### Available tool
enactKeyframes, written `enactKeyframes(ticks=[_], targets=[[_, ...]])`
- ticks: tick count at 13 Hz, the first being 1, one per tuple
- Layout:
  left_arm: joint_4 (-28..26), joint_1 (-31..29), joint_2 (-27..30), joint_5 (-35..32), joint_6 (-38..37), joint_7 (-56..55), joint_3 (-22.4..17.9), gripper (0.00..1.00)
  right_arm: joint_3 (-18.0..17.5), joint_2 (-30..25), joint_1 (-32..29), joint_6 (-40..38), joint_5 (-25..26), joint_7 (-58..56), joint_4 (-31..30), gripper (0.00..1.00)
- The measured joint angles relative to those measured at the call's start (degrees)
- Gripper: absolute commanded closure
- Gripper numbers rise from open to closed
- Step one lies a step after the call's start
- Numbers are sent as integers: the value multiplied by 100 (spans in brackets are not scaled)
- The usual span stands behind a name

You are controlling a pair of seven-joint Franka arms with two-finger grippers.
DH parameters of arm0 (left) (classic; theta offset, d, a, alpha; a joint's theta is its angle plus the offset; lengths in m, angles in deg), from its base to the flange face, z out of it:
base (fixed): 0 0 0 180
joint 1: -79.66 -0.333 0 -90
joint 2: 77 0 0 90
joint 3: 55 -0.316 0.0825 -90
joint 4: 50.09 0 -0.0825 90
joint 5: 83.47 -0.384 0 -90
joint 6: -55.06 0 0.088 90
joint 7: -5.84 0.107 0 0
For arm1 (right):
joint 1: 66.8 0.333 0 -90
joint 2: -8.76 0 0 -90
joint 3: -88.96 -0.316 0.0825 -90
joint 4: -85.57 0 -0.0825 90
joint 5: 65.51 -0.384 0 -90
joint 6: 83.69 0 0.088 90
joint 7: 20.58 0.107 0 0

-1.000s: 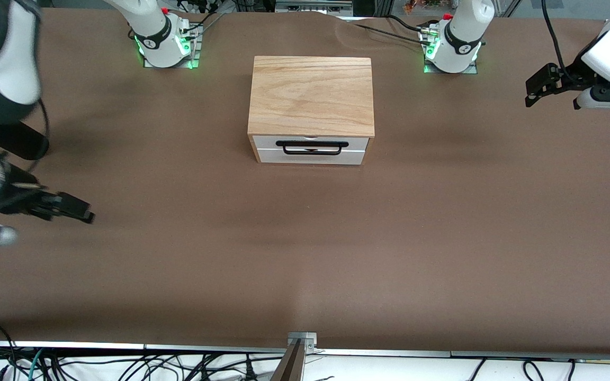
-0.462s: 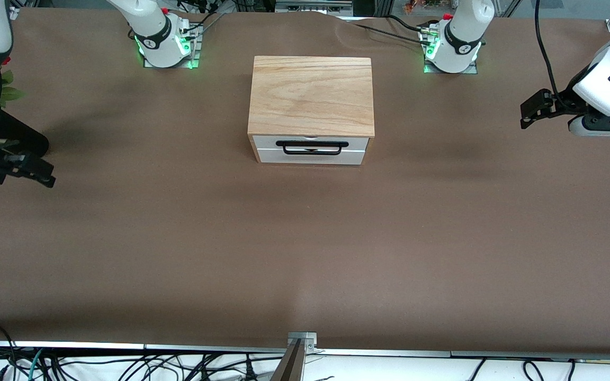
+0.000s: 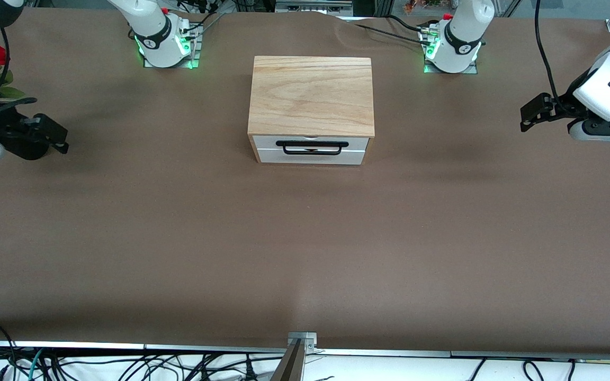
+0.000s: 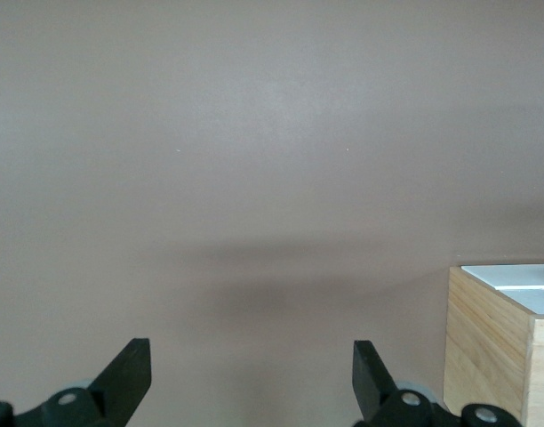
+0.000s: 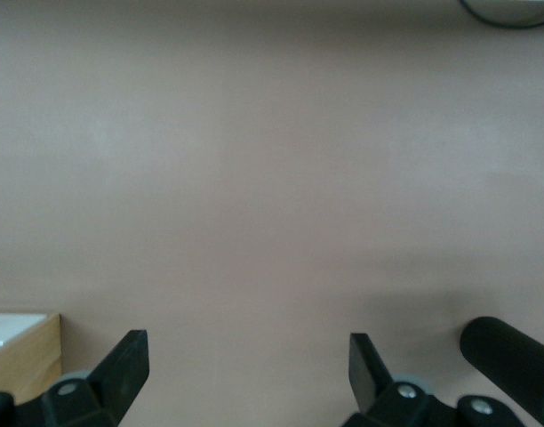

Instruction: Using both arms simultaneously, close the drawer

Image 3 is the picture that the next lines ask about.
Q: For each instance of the light wooden drawer cabinet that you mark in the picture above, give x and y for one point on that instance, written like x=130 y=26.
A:
x=310 y=95

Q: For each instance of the brown table cover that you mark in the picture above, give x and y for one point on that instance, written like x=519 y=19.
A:
x=305 y=238

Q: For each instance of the aluminium table edge rail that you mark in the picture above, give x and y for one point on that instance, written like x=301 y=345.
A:
x=72 y=346

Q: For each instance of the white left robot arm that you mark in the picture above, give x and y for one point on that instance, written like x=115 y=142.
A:
x=461 y=32

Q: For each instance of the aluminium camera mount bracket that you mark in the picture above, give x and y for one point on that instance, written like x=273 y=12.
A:
x=297 y=360

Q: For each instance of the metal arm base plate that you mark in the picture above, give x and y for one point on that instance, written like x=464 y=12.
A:
x=472 y=67
x=195 y=53

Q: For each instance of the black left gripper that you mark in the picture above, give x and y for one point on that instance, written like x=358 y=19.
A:
x=571 y=98

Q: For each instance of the white-fronted wooden drawer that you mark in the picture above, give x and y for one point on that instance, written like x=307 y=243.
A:
x=268 y=143

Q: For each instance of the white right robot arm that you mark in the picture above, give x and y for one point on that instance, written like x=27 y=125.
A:
x=149 y=24

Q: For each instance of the aluminium frame structure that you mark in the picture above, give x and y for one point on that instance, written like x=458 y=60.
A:
x=310 y=6

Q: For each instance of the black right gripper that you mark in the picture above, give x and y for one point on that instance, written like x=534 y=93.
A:
x=4 y=130

